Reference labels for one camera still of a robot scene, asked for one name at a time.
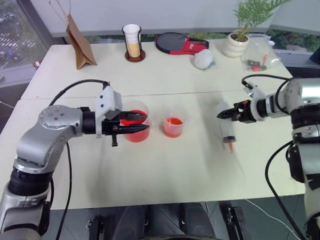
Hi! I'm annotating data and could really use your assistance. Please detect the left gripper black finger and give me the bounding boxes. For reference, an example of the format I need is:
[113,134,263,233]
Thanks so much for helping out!
[117,124,151,134]
[121,111,149,123]

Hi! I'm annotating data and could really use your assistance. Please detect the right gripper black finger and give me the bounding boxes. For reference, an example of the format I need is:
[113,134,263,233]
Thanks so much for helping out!
[216,112,241,122]
[219,106,241,116]

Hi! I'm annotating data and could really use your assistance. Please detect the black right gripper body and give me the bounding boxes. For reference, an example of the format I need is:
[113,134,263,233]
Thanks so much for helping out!
[235,100,258,125]

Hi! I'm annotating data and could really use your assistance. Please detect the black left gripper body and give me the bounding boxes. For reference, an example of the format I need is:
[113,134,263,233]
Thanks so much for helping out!
[101,117,127,148]

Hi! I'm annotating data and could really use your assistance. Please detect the large clear cup red liquid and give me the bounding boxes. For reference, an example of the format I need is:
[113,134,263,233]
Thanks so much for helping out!
[122,100,153,144]

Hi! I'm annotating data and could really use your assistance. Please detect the clear plastic syringe orange tip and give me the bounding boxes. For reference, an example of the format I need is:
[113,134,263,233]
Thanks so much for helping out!
[215,100,237,154]

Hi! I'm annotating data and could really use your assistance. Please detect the small clear cup red liquid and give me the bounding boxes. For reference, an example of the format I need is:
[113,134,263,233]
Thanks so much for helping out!
[161,106,189,139]

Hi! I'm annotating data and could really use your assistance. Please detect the crumpled white tissue ball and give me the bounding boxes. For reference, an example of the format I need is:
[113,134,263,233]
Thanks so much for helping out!
[193,48,217,70]

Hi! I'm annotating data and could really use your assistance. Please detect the clear plastic bag small parts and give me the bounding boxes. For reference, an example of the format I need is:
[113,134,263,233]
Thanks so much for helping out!
[240,33,282,74]

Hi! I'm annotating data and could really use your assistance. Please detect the green plant white pot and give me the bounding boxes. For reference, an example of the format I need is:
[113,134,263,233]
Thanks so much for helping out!
[222,0,291,59]

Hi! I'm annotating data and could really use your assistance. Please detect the black red paddle case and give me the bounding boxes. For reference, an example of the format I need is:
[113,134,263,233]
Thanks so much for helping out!
[154,31,210,56]

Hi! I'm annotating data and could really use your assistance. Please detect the brown paper bag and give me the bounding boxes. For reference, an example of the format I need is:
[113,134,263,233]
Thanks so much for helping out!
[48,0,98,71]

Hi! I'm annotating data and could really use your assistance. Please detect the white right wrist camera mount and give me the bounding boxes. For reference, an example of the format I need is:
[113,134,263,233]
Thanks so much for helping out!
[243,82,266,121]

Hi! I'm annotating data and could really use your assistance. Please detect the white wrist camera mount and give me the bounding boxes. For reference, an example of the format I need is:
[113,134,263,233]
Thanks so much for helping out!
[243,82,266,121]
[94,84,123,139]

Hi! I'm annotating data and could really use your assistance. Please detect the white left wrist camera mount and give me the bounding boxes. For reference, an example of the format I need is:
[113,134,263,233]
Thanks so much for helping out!
[94,84,123,139]

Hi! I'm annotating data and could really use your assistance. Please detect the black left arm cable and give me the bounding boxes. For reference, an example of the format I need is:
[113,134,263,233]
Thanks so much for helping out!
[48,79,112,240]

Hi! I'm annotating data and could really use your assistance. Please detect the black metal bracket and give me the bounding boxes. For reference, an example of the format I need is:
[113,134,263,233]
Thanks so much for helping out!
[85,214,105,240]
[219,203,245,240]

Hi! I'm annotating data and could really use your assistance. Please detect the thin white floor cable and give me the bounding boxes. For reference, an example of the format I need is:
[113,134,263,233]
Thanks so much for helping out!
[244,198,302,236]

